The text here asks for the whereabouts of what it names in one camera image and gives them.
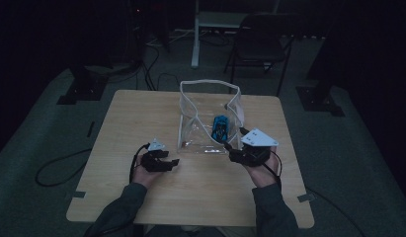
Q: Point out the person's right hand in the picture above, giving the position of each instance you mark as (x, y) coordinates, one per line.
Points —
(263, 176)

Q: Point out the blue toy car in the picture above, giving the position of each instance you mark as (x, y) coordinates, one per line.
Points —
(220, 127)

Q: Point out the black marker pen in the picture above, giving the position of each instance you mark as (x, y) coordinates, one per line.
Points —
(90, 129)

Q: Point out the black folding chair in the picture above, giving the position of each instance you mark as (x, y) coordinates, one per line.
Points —
(263, 46)

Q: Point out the clear bag with white trim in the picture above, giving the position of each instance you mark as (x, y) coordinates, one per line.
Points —
(197, 138)

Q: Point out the white desk frame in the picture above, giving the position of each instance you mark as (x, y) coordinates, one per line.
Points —
(195, 49)

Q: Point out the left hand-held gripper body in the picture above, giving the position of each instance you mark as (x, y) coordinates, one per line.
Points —
(153, 161)

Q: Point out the grey tape strip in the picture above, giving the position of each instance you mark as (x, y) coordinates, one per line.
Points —
(305, 198)

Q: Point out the person's left hand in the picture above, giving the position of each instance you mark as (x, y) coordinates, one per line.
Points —
(143, 177)

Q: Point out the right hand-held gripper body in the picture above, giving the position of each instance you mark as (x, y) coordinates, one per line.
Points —
(256, 153)

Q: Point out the black stand base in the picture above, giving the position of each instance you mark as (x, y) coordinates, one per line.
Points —
(82, 89)
(317, 100)

